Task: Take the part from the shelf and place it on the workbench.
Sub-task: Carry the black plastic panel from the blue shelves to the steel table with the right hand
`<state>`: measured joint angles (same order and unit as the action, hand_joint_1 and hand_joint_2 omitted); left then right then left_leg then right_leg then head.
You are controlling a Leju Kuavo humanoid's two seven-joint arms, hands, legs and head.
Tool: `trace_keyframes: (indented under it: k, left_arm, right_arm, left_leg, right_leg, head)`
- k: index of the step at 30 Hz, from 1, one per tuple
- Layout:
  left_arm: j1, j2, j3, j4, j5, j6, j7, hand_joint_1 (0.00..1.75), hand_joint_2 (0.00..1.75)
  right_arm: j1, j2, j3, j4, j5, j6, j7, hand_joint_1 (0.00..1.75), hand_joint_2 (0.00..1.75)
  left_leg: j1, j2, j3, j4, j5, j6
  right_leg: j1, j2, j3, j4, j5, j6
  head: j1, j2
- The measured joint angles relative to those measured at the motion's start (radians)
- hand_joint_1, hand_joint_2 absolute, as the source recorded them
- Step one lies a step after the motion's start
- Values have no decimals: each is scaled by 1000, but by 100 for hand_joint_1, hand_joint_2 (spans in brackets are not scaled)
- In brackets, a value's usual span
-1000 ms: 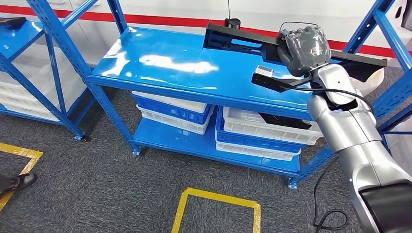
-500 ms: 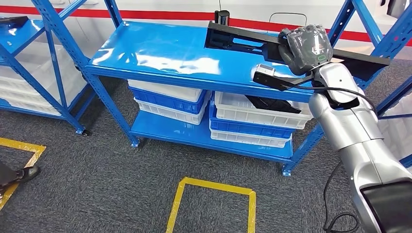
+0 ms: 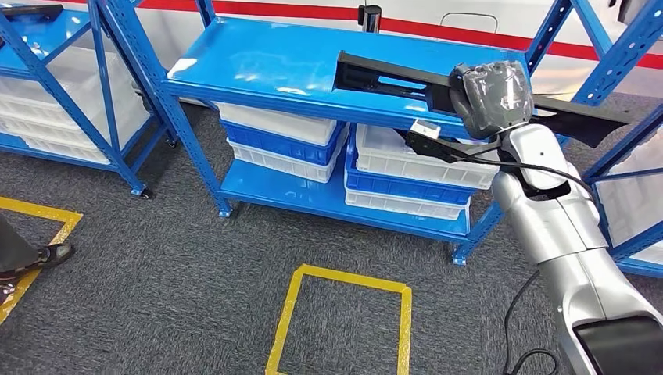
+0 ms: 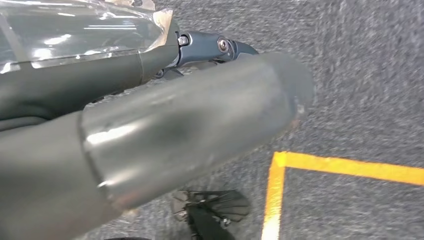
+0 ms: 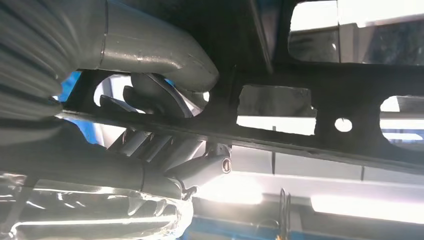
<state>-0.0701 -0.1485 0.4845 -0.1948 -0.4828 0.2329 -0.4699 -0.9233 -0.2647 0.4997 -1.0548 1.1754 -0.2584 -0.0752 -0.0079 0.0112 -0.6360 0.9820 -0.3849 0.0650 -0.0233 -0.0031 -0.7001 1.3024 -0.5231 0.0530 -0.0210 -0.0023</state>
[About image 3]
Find long black plastic part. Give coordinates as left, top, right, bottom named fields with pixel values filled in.
left=332, top=50, right=633, bottom=149
left=0, top=4, right=64, bottom=23

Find blue steel shelf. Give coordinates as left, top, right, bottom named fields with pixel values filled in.
left=582, top=103, right=663, bottom=280
left=0, top=2, right=178, bottom=200
left=88, top=0, right=663, bottom=266

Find yellow floor tape square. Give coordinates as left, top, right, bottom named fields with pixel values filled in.
left=265, top=263, right=414, bottom=375
left=0, top=196, right=84, bottom=326

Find person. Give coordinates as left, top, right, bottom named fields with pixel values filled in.
left=0, top=213, right=73, bottom=307

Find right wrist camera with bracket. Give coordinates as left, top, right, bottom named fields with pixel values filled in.
left=404, top=118, right=503, bottom=165

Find chrome stanchion post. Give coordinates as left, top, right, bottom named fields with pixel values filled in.
left=357, top=4, right=383, bottom=34

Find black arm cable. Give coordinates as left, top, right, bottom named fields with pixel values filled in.
left=450, top=152, right=597, bottom=375

